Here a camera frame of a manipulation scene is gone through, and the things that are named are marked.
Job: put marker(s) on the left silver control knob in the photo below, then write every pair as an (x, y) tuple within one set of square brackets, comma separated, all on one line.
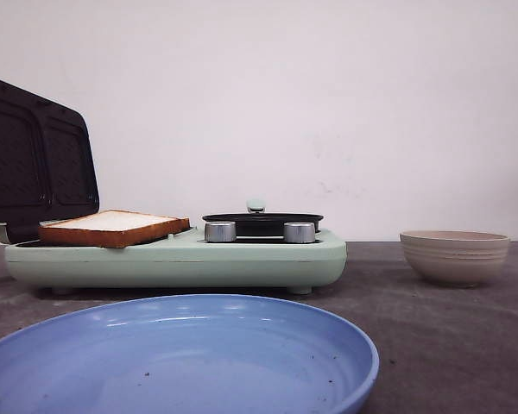
[(220, 232)]

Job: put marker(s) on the mint green breakfast maker base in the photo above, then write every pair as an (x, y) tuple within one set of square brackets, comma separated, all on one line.
[(182, 260)]

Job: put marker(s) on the blue round plate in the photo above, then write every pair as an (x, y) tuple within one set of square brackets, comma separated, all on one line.
[(205, 353)]

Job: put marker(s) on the black round frying pan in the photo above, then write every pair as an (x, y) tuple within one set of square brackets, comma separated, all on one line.
[(257, 222)]

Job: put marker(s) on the right silver control knob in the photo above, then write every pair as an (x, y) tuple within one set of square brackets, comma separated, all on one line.
[(299, 232)]

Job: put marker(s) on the beige ribbed ceramic bowl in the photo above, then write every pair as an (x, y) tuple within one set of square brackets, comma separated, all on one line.
[(455, 258)]

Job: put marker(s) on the silver control knob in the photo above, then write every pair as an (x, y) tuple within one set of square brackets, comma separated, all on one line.
[(299, 232), (220, 232)]

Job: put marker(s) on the white bread slice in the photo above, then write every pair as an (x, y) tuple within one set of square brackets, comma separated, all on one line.
[(112, 229)]

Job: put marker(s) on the breakfast maker hinged lid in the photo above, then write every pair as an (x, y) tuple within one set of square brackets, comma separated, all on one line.
[(46, 165)]

